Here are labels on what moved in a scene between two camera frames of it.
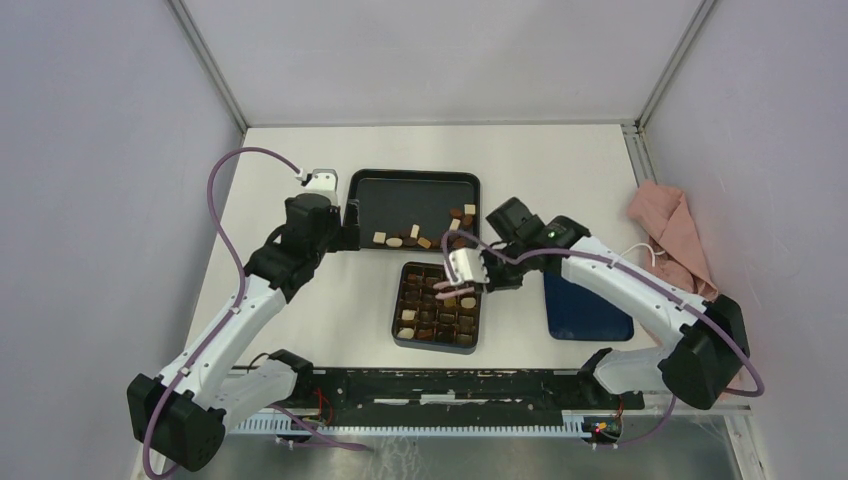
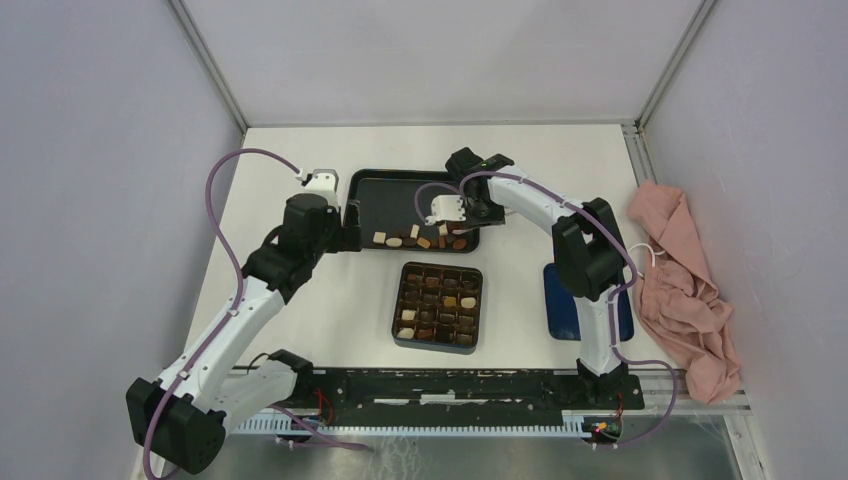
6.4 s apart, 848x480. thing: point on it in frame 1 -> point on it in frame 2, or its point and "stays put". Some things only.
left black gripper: (346, 236) stays put
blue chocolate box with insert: (423, 323) stays put
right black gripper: (495, 283) -> (497, 216)
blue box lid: (575, 313) stays put
